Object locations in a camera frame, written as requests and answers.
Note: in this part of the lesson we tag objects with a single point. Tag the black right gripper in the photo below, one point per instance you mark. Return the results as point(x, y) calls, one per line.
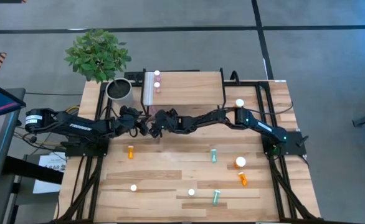
point(169, 119)

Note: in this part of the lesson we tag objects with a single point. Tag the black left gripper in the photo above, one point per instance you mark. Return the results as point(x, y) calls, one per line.
point(126, 123)

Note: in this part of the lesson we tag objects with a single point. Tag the orange medicine bottle white cap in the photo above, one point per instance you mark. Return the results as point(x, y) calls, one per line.
point(243, 180)
point(133, 187)
point(130, 153)
point(239, 102)
point(240, 161)

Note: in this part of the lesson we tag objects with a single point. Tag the green medicine bottle white cap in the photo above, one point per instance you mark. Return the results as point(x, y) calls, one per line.
point(213, 156)
point(216, 198)

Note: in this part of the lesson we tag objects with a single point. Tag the green bottle with pink pill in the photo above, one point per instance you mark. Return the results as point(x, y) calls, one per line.
point(191, 192)

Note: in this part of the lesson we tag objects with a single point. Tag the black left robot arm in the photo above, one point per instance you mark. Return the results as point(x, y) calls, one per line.
point(79, 127)

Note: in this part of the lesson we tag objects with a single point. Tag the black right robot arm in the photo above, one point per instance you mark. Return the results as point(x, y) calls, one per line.
point(257, 124)

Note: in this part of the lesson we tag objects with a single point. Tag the white strip on shelf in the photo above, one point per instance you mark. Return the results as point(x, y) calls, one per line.
point(148, 93)

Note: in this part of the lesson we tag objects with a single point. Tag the wooden shelf black metal legs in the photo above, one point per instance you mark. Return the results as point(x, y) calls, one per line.
point(188, 88)

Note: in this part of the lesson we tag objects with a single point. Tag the grey cylindrical plant pot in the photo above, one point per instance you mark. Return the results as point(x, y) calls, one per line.
point(119, 89)

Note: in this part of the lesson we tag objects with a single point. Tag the black power strip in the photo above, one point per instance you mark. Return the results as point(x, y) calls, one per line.
point(132, 76)

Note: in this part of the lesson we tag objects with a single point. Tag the green leafy plant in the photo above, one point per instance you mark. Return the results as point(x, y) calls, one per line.
point(96, 56)

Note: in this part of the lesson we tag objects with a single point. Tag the long black floor tape line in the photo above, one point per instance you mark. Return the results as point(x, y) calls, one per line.
point(170, 30)

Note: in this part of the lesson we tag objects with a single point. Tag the white paper sheet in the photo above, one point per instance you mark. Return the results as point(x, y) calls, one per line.
point(51, 161)

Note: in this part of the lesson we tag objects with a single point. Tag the black cart base bar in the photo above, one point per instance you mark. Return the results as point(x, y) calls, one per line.
point(33, 169)

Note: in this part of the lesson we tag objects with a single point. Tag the short black floor tape line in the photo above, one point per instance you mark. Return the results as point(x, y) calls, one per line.
point(261, 37)

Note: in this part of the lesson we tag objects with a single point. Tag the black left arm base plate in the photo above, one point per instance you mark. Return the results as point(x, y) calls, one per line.
point(86, 151)

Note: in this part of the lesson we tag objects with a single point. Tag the black aluminium table frame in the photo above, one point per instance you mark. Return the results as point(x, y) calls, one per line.
point(248, 83)

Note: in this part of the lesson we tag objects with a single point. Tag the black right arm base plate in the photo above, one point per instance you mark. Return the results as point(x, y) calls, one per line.
point(294, 144)

